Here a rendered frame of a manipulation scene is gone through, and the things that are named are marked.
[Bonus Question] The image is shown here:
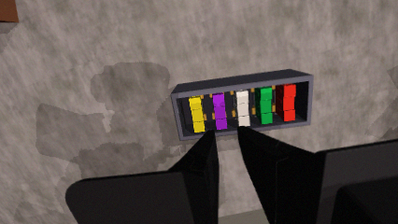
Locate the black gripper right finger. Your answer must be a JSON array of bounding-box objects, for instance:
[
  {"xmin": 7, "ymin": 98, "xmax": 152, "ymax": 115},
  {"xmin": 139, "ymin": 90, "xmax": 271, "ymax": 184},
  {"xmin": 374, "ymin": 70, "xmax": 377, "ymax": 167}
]
[{"xmin": 237, "ymin": 126, "xmax": 398, "ymax": 224}]

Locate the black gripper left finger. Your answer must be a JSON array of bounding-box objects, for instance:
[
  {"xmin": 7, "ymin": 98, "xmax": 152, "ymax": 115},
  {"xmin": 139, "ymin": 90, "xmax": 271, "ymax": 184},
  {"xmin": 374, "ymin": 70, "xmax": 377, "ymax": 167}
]
[{"xmin": 65, "ymin": 130, "xmax": 220, "ymax": 224}]

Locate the yellow fuse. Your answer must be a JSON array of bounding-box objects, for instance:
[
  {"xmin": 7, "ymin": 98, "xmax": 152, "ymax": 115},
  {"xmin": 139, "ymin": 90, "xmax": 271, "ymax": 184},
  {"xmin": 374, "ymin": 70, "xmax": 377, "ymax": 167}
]
[{"xmin": 189, "ymin": 95, "xmax": 205, "ymax": 133}]

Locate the beige open tray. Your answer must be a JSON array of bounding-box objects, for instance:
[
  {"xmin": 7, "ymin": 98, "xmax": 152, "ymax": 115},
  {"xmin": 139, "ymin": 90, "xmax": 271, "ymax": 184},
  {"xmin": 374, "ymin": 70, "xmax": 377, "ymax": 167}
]
[{"xmin": 218, "ymin": 209, "xmax": 269, "ymax": 224}]

